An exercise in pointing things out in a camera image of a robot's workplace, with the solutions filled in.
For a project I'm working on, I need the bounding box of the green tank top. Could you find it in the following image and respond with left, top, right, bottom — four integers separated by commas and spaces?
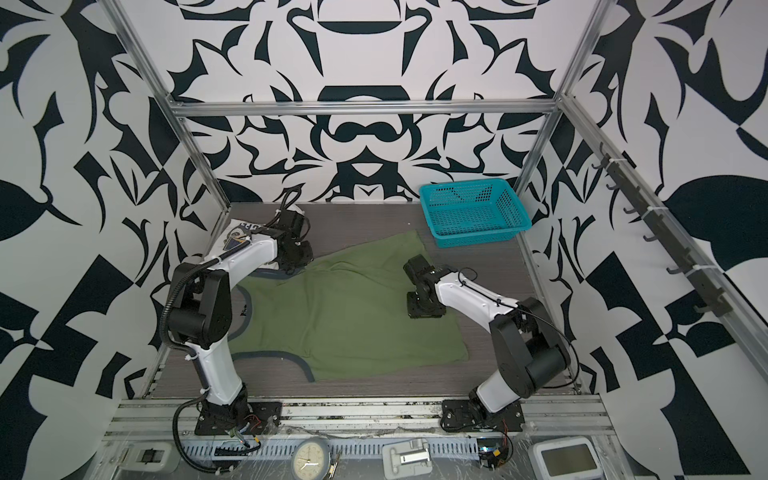
229, 231, 469, 382

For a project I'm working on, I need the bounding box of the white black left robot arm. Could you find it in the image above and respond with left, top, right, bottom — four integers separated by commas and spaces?
159, 206, 313, 430

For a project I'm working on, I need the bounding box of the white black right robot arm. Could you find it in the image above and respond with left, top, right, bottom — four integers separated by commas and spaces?
403, 255, 575, 417

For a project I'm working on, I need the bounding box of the teal plastic basket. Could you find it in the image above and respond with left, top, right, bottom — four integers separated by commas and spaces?
419, 178, 532, 248

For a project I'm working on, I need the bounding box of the white plastic latch device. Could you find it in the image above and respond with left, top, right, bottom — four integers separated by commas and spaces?
381, 438, 433, 480

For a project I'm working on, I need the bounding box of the round analog clock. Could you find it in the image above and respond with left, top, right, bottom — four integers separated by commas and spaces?
291, 438, 331, 480

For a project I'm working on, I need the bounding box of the white digital display device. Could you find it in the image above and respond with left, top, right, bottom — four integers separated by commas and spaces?
528, 436, 604, 480

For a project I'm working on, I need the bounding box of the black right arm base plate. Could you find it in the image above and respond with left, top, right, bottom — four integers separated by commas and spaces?
439, 399, 526, 433

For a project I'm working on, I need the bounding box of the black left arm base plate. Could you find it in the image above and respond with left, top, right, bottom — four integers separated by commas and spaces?
194, 400, 283, 436

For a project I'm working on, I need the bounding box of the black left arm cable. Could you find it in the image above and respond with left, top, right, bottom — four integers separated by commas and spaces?
172, 392, 262, 475

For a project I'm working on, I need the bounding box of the grey switch box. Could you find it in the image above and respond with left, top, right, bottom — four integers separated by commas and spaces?
120, 442, 180, 474

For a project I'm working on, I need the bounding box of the aluminium cage frame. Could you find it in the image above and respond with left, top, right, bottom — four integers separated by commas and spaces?
101, 1, 767, 375

